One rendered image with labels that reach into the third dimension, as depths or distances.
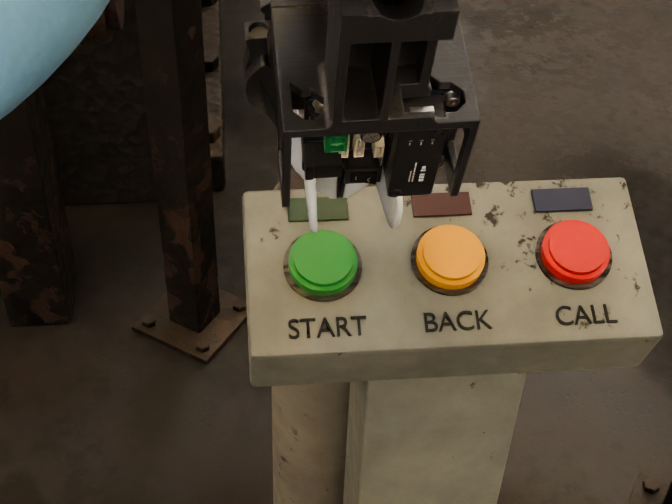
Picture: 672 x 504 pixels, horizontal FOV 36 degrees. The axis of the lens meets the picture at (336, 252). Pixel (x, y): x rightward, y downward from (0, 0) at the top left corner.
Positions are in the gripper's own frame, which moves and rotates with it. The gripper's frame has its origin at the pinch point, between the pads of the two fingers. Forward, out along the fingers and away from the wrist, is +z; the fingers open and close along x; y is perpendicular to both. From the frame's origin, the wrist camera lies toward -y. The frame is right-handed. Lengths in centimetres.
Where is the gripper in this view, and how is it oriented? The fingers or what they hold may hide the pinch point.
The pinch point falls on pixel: (338, 167)
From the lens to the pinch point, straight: 52.2
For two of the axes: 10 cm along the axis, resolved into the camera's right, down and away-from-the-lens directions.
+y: 1.0, 8.8, -4.6
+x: 9.9, -0.7, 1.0
